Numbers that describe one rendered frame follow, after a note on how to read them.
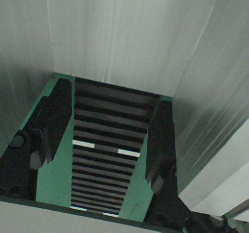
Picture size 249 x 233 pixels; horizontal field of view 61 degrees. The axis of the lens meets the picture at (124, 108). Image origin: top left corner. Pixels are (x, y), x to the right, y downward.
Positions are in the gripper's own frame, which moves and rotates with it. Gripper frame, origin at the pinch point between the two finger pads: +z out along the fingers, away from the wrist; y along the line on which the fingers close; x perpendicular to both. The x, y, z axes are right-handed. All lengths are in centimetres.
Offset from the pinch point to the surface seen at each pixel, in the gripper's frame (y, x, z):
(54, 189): -5.6, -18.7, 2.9
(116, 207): 2.2, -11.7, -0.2
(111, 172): 0.9, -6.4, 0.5
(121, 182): 1.9, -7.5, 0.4
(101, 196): 0.5, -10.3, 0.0
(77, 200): -1.7, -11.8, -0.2
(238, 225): 17.7, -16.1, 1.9
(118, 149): 1.0, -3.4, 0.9
